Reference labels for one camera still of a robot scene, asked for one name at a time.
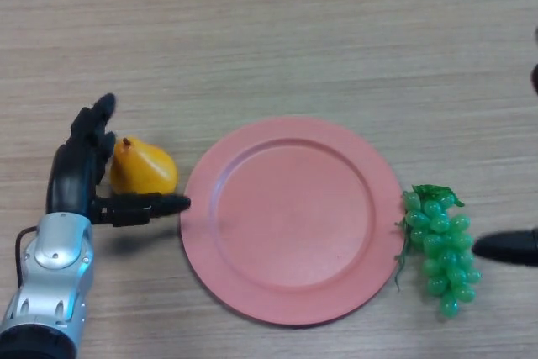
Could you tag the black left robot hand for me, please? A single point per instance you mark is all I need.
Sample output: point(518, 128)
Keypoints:
point(69, 178)

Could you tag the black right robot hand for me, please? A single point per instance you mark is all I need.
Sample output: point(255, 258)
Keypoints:
point(508, 245)

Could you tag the green grape bunch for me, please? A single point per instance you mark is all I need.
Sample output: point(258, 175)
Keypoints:
point(441, 228)

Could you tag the pink round plate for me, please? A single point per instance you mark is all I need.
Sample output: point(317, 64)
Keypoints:
point(294, 224)

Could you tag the yellow pear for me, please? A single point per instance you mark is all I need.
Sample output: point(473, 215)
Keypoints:
point(145, 170)

